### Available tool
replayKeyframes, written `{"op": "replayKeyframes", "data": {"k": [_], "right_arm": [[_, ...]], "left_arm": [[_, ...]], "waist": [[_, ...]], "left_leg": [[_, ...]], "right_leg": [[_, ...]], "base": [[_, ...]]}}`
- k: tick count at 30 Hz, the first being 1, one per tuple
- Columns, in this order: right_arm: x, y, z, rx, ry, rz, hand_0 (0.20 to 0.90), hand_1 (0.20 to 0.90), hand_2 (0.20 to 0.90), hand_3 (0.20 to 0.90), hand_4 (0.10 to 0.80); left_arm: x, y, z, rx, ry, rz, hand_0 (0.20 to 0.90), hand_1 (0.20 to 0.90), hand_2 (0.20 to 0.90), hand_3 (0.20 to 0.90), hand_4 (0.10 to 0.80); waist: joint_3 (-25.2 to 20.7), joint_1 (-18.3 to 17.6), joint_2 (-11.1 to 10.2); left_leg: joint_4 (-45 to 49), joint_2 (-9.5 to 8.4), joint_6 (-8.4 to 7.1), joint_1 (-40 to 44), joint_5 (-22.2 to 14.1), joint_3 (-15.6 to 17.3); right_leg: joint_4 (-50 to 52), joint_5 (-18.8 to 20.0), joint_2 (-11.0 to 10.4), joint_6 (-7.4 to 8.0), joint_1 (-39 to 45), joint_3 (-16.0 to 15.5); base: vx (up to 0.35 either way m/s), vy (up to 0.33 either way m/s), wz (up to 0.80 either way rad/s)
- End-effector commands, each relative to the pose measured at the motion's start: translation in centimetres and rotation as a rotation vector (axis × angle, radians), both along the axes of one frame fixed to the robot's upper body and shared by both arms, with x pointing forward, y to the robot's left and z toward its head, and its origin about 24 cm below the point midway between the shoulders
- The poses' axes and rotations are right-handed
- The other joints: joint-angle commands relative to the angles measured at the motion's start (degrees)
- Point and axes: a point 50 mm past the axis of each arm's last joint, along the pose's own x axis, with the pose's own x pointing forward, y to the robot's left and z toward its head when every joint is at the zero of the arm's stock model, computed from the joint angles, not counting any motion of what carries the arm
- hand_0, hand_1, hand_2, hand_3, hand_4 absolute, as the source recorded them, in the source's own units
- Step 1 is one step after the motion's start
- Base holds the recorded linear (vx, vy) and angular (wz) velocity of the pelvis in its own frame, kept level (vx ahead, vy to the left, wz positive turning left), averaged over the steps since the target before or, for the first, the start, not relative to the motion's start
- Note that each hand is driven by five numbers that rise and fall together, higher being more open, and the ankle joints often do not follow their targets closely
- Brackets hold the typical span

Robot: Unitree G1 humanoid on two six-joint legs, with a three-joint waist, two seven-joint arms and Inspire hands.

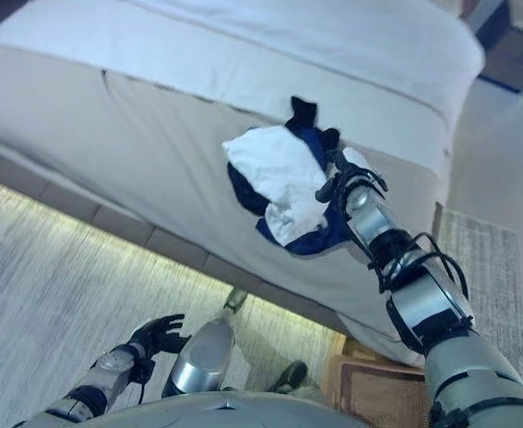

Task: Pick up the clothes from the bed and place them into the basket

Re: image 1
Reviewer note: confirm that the black garment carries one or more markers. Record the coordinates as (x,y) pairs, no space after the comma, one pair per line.
(303,111)

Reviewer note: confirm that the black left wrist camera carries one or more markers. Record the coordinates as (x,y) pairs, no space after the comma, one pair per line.
(144,370)

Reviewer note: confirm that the white garment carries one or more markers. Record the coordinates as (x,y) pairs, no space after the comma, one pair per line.
(279,174)

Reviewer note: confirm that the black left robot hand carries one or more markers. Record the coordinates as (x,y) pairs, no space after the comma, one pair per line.
(160,339)

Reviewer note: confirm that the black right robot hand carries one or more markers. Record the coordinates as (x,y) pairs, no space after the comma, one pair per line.
(354,162)

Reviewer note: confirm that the dark wooden furniture piece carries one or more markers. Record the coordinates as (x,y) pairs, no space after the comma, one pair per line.
(515,44)

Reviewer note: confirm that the grey woven rug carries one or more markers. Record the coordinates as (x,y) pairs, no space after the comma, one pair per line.
(65,276)

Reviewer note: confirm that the silver left robot leg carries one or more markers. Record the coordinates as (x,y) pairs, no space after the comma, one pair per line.
(203,356)

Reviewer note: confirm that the beige bed cover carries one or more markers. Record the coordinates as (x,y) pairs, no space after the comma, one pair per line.
(132,156)

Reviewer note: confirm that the brown wicker basket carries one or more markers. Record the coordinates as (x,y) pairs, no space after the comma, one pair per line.
(377,388)

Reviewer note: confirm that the white duvet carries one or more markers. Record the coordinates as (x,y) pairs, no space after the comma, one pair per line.
(288,44)

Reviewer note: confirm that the tan padded bed base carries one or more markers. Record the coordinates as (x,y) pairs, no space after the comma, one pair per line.
(123,229)

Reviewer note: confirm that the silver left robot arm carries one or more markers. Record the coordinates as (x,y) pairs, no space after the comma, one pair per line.
(105,374)

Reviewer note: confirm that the blue garment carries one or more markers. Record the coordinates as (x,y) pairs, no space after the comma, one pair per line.
(319,243)

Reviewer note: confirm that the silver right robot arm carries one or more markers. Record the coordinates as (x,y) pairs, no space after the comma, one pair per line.
(426,307)

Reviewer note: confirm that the grey robot torso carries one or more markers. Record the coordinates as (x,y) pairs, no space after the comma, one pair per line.
(243,412)

